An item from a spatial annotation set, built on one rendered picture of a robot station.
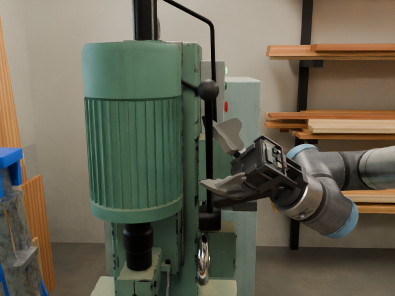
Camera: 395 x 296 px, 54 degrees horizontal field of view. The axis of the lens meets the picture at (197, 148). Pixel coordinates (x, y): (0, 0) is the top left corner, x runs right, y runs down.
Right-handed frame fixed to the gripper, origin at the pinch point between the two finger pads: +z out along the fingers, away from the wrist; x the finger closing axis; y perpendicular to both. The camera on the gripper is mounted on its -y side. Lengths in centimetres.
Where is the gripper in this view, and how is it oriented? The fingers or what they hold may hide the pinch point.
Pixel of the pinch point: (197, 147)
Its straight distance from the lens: 65.6
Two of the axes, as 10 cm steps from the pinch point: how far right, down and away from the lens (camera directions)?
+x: -0.4, 7.4, -6.7
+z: -7.9, -4.4, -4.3
